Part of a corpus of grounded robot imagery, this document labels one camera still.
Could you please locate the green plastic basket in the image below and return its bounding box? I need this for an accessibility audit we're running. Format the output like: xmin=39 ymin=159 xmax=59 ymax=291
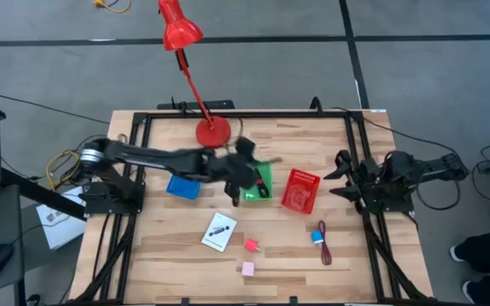
xmin=242 ymin=161 xmax=274 ymax=202

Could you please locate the thin black floor cable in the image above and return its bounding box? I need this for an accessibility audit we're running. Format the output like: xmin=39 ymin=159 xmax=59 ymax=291
xmin=0 ymin=94 xmax=111 ymax=125

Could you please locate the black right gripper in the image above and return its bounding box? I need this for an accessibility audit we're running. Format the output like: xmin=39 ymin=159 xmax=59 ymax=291
xmin=323 ymin=149 xmax=383 ymax=206

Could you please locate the blue plastic basket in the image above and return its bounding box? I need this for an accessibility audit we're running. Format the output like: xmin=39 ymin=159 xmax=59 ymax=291
xmin=166 ymin=173 xmax=202 ymax=201

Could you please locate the yellow cable bundle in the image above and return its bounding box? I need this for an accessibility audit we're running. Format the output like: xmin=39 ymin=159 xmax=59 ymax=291
xmin=45 ymin=149 xmax=83 ymax=191

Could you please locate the black aluminium table frame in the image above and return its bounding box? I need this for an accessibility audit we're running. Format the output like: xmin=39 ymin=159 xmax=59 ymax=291
xmin=72 ymin=108 xmax=442 ymax=306

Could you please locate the dark red cable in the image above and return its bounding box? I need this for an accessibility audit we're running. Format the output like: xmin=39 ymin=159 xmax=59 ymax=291
xmin=316 ymin=219 xmax=333 ymax=267

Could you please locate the lilac charger cube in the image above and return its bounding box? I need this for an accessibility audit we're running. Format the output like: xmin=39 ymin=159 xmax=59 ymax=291
xmin=236 ymin=261 xmax=256 ymax=278

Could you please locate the red desk lamp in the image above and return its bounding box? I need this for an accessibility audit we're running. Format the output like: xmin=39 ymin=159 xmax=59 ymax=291
xmin=157 ymin=0 xmax=232 ymax=149

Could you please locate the yellow floor cable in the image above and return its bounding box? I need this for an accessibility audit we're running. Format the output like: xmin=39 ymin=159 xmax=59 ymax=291
xmin=93 ymin=0 xmax=132 ymax=14

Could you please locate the white cardboard box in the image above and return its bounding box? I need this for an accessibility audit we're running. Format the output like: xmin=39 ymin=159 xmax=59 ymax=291
xmin=35 ymin=186 xmax=88 ymax=251

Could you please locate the white instruction booklet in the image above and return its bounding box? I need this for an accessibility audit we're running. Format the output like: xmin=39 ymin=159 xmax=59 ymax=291
xmin=201 ymin=212 xmax=238 ymax=253

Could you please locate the red plastic basket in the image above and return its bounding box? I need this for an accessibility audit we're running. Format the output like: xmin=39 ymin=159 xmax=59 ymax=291
xmin=281 ymin=168 xmax=322 ymax=215

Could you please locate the person's shoe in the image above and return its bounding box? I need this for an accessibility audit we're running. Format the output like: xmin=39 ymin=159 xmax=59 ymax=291
xmin=449 ymin=245 xmax=467 ymax=264
xmin=461 ymin=280 xmax=478 ymax=304

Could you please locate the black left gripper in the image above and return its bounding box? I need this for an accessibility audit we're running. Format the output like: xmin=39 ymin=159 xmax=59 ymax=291
xmin=204 ymin=135 xmax=271 ymax=208

